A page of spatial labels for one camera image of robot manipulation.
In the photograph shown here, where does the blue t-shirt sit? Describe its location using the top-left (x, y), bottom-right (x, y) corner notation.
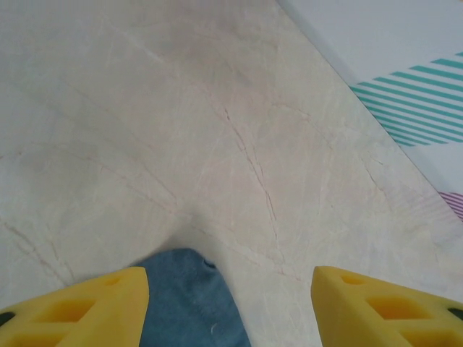
top-left (138, 247), bottom-right (253, 347)

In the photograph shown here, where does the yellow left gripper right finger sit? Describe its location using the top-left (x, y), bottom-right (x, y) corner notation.
top-left (311, 265), bottom-right (463, 347)

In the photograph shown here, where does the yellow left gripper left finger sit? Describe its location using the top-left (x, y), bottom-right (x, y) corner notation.
top-left (0, 266), bottom-right (150, 347)

